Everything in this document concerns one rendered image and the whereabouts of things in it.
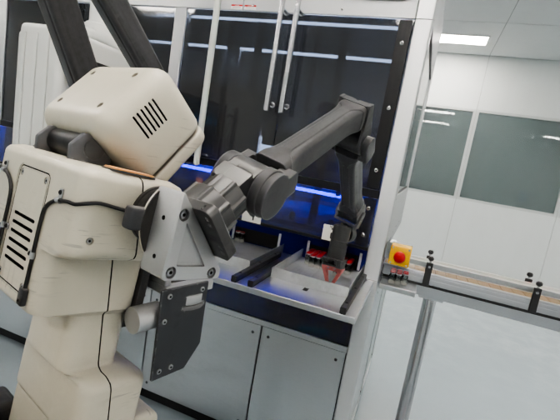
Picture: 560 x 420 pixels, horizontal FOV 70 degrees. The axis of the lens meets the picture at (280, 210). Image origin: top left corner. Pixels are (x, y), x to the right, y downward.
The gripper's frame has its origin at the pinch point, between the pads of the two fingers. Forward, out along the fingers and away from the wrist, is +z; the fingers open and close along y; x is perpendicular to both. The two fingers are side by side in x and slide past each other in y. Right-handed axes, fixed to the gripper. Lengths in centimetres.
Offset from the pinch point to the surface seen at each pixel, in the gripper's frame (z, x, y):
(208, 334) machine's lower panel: 40, 52, 32
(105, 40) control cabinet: -63, 90, -20
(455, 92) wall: -229, -31, 455
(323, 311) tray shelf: 4.9, -2.6, -14.3
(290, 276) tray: 0.2, 12.8, -1.0
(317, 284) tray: 0.4, 3.4, -0.9
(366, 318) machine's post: 12.3, -11.6, 27.3
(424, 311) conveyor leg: 6, -31, 41
